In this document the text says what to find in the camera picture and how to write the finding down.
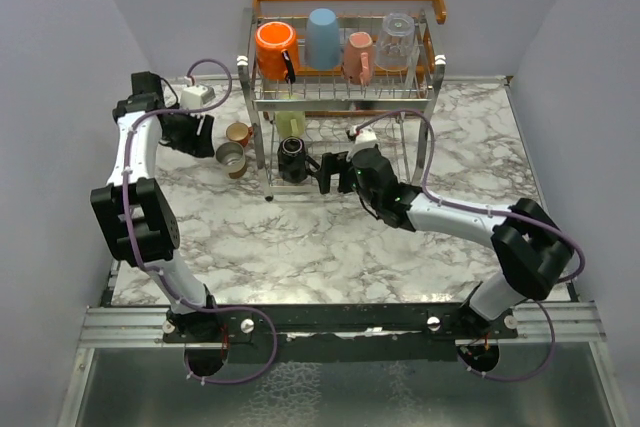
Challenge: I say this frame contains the cream cup brown band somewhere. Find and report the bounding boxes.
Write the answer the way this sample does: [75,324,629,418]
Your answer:
[215,141,247,179]

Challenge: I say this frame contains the small copper orange cup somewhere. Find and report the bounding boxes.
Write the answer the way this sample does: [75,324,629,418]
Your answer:
[225,122,254,148]

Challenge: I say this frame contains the black faceted mug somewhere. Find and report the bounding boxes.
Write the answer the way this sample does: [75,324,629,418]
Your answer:
[277,136,321,184]

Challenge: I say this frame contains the light green mug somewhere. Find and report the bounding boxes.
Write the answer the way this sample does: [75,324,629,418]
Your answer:
[274,110,306,140]

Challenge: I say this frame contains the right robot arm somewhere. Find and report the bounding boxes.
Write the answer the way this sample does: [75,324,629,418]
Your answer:
[309,146,576,338]

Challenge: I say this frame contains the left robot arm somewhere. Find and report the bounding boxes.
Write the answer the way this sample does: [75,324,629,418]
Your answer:
[90,71,224,342]

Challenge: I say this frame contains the steel two-tier dish rack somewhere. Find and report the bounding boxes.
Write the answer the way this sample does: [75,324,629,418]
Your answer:
[237,7,446,201]

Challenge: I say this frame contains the pink ceramic mug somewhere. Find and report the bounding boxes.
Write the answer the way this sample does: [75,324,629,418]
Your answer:
[342,31,376,86]

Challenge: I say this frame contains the light blue plastic cup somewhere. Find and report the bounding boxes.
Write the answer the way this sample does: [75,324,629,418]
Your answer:
[305,8,341,71]

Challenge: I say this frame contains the clear plastic tumbler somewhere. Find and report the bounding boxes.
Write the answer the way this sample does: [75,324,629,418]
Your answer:
[375,13,415,71]

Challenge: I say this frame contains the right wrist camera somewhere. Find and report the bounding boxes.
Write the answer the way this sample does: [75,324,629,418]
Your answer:
[346,126,378,157]

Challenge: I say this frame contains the orange mug black handle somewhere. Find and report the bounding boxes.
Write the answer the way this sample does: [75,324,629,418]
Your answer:
[254,21,300,84]

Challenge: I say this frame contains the orange wooden rack frame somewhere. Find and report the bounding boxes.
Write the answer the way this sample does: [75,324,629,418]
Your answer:
[237,0,447,116]

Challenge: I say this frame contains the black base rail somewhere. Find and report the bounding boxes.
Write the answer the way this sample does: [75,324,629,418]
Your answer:
[163,303,517,372]

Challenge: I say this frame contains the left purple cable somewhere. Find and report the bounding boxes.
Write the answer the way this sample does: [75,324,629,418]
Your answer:
[122,58,279,387]

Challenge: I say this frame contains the aluminium table frame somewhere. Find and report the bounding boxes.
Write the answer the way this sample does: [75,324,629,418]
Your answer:
[62,86,631,426]

